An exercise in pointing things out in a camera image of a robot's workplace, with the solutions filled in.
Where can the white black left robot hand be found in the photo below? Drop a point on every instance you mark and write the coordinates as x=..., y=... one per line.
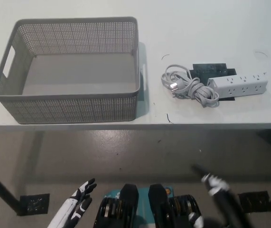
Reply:
x=74, y=202

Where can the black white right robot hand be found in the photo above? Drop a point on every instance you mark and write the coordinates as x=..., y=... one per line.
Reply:
x=214, y=184

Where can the black teal robot body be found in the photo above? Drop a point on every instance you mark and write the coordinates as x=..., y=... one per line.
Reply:
x=130, y=199

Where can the grey perforated plastic basket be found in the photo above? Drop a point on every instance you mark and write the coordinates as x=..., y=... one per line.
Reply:
x=78, y=71

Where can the black floor pad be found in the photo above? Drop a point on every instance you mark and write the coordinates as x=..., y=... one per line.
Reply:
x=36, y=203
x=254, y=200

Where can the black foam pad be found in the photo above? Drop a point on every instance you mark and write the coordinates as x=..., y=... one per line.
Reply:
x=208, y=69

